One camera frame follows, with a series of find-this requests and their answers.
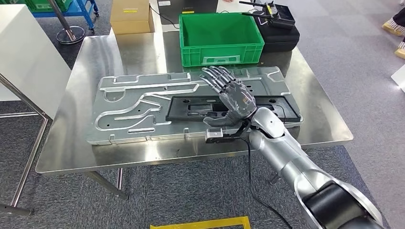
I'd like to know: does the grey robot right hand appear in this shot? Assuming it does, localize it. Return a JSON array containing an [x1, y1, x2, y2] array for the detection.
[[199, 65, 257, 128]]

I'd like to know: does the black plastic frame part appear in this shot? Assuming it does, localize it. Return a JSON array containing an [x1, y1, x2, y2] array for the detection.
[[165, 95, 301, 123]]

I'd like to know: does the stainless steel workbench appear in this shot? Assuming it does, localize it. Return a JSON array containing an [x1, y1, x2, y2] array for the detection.
[[35, 0, 354, 200]]

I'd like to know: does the green plastic crate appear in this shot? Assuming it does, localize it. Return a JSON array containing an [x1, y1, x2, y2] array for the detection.
[[179, 12, 265, 68]]

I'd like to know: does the black carrying case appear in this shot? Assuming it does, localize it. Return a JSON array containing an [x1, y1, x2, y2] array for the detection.
[[253, 3, 300, 53]]

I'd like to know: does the black flat panel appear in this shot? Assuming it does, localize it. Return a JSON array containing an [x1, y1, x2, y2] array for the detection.
[[157, 0, 219, 25]]

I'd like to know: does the stamped sheet metal panel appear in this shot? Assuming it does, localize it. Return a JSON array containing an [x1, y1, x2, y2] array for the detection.
[[86, 65, 304, 146]]

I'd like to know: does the cardboard box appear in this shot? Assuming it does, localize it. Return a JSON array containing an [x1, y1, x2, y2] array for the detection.
[[109, 0, 155, 35]]

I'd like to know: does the white board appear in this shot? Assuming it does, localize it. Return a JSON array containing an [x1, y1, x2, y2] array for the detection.
[[391, 64, 405, 93]]

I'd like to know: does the person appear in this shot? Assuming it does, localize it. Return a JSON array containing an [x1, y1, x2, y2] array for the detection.
[[382, 8, 405, 60]]

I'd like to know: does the metal barrier stanchion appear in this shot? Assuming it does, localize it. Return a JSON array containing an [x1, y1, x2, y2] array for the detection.
[[47, 0, 86, 45]]

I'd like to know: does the blue wheeled cart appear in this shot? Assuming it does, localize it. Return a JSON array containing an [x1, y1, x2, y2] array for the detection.
[[32, 0, 99, 34]]

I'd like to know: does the white cabinet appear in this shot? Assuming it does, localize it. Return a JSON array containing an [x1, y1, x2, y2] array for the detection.
[[0, 4, 72, 119]]

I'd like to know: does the green plastic bin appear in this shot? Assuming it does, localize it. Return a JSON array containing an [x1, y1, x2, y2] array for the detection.
[[0, 0, 74, 12]]

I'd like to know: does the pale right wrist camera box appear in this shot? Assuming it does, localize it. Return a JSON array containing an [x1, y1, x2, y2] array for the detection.
[[205, 121, 251, 145]]

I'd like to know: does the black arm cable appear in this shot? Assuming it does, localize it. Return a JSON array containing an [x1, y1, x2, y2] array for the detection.
[[245, 105, 293, 229]]

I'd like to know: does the thin black power cable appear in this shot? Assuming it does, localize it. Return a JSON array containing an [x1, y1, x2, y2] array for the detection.
[[149, 4, 180, 30]]

